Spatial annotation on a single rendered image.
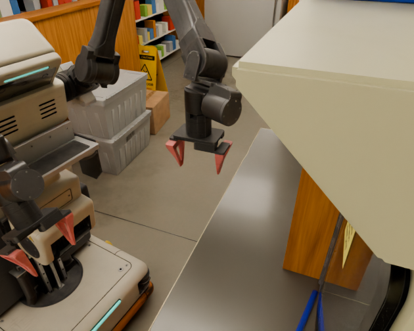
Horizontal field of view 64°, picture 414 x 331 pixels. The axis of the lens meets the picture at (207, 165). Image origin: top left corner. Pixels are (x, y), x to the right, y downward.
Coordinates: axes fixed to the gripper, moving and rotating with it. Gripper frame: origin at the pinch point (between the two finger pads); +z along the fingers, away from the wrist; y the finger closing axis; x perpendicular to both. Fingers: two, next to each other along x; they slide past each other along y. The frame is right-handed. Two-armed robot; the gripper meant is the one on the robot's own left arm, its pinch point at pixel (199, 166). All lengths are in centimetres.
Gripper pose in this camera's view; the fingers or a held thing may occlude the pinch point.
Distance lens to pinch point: 79.6
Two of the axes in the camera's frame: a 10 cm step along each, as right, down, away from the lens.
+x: 3.6, -5.2, 7.7
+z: 0.1, 8.3, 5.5
